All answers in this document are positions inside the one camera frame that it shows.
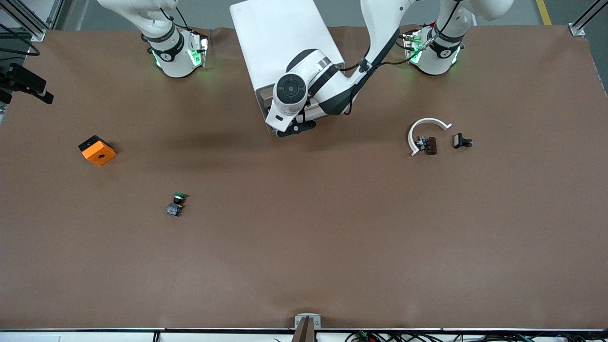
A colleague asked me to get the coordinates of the dark brown connector block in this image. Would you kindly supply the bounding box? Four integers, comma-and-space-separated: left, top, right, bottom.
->
416, 135, 437, 156

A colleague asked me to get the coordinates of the aluminium frame post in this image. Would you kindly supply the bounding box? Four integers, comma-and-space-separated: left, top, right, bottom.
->
569, 0, 608, 38
0, 0, 65, 42

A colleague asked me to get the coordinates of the orange box with hole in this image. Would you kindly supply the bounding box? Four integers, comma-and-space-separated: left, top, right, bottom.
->
78, 135, 117, 167

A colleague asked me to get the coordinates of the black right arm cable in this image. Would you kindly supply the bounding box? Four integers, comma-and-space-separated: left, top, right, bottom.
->
0, 24, 41, 57

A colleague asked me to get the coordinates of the white drawer cabinet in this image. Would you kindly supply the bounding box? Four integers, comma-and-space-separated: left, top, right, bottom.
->
229, 0, 346, 133

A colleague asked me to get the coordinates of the grey metal edge bracket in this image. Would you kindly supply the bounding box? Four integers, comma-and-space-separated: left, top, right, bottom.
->
294, 313, 322, 342

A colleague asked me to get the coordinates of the brown table mat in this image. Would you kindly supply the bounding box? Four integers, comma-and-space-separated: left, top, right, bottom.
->
0, 24, 608, 331

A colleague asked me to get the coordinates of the white curved plastic part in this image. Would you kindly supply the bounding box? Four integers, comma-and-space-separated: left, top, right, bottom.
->
408, 117, 453, 157

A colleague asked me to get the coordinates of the green push button switch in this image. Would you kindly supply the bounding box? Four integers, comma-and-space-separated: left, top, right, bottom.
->
166, 192, 189, 218

